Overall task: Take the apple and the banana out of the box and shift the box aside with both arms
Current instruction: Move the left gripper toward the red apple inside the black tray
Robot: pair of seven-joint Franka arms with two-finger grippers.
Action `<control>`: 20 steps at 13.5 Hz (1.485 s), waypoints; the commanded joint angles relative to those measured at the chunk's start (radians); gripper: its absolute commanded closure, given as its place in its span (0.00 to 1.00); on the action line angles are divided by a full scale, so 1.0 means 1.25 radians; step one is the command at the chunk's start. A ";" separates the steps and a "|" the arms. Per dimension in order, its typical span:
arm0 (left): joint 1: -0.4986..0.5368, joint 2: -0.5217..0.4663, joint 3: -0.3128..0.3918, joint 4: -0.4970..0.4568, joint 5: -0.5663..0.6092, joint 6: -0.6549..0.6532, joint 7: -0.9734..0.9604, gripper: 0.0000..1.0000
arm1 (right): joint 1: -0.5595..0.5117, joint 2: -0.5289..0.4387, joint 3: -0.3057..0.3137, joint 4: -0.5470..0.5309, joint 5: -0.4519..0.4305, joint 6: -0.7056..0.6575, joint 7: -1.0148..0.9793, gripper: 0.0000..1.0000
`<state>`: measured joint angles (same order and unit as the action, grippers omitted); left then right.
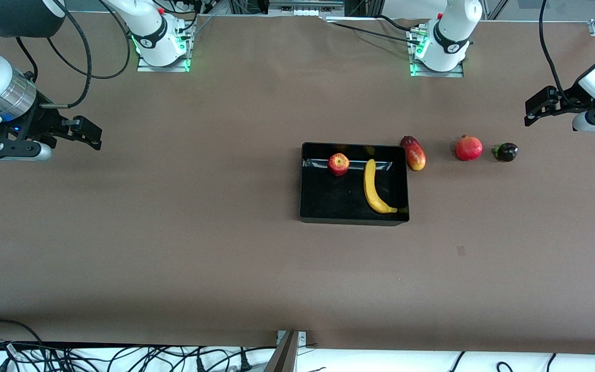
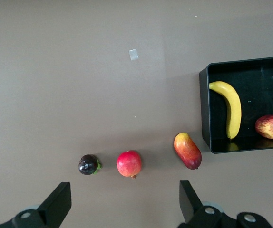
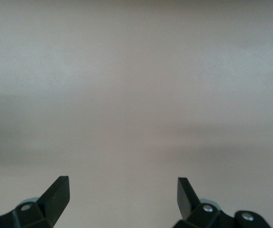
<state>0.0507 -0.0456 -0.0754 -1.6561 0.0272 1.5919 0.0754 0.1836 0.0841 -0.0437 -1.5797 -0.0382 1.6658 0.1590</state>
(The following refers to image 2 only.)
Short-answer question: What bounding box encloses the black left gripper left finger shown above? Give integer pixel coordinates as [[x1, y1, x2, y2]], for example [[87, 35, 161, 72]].
[[0, 182, 72, 228]]

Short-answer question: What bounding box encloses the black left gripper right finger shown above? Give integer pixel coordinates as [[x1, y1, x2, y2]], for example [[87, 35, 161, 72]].
[[178, 180, 273, 228]]

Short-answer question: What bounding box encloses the yellow banana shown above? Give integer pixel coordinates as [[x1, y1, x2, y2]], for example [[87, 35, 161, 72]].
[[208, 81, 242, 140]]

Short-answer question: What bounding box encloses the red yellow apple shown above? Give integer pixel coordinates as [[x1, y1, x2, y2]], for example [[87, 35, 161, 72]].
[[254, 114, 273, 140]]

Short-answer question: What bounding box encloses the black rectangular plastic box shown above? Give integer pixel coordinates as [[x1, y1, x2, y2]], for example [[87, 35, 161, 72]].
[[199, 55, 273, 154]]

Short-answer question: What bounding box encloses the dark purple mangosteen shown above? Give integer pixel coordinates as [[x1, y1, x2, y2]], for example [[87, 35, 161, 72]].
[[78, 153, 103, 176]]

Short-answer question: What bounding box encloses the red yellow mango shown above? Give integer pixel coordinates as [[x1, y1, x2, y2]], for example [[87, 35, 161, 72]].
[[173, 132, 202, 171]]

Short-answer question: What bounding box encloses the red pomegranate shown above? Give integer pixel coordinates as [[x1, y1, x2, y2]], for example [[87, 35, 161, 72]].
[[116, 150, 143, 180]]

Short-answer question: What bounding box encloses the small tape patch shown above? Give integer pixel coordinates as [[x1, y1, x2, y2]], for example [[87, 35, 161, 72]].
[[128, 49, 139, 61]]

